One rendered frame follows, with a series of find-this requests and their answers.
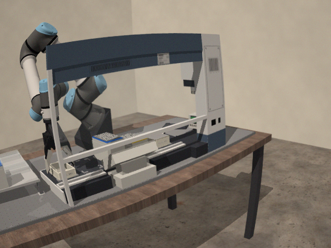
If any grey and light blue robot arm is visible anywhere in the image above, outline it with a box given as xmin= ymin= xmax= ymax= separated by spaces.
xmin=20 ymin=22 xmax=60 ymax=122

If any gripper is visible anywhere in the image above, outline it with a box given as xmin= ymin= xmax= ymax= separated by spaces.
xmin=42 ymin=119 xmax=55 ymax=174

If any yellow tip rack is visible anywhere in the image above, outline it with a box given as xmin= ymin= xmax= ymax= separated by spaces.
xmin=125 ymin=138 xmax=148 ymax=149

